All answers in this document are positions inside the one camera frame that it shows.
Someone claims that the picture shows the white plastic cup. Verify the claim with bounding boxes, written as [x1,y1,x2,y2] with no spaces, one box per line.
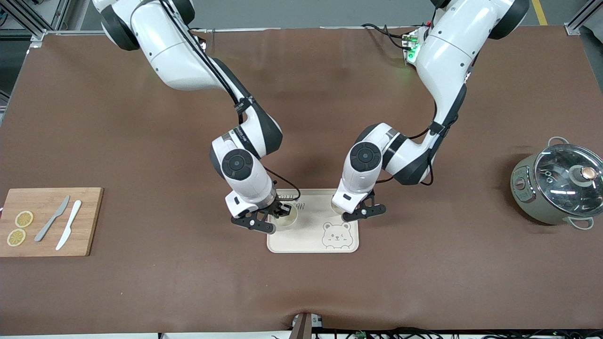
[275,206,299,230]
[329,194,352,217]

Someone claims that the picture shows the beige bear print tray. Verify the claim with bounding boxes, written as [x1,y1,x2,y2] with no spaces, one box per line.
[267,188,359,254]

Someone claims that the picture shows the brown table cover mat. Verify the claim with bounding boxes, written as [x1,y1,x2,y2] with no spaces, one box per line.
[0,26,603,336]

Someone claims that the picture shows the grey electric cooking pot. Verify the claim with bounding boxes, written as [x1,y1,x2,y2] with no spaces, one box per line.
[510,137,595,230]

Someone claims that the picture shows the glass pot lid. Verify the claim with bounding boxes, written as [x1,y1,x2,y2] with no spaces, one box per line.
[534,144,603,217]

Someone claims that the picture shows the white plastic knife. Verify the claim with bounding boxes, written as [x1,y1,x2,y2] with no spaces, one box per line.
[56,200,82,250]

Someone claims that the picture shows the grey plastic knife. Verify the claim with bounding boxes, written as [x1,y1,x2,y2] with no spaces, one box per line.
[34,195,70,242]

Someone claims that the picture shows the bamboo cutting board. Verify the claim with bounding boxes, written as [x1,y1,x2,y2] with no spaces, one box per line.
[0,187,104,257]

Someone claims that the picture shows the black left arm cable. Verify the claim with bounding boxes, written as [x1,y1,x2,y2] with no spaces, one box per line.
[409,56,477,187]

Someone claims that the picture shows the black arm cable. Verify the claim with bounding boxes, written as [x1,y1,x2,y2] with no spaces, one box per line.
[158,0,302,203]
[409,56,477,187]

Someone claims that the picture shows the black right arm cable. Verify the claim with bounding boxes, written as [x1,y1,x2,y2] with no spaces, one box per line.
[158,0,302,203]

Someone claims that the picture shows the black base cables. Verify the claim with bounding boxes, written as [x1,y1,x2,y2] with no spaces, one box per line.
[361,23,415,50]

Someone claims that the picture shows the aluminium frame profile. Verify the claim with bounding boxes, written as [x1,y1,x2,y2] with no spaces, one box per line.
[0,0,71,45]
[564,0,603,36]

